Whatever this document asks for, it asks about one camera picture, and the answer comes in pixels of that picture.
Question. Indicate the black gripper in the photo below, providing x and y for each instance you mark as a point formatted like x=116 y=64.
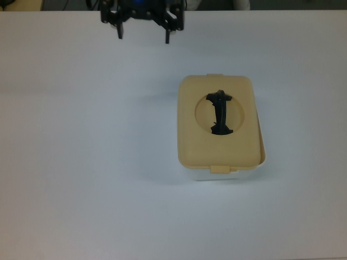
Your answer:
x=142 y=9

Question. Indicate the beige tool case lid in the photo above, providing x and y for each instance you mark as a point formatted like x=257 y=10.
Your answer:
x=189 y=135

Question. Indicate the white plastic tool case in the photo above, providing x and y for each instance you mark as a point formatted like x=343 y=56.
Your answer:
x=200 y=176

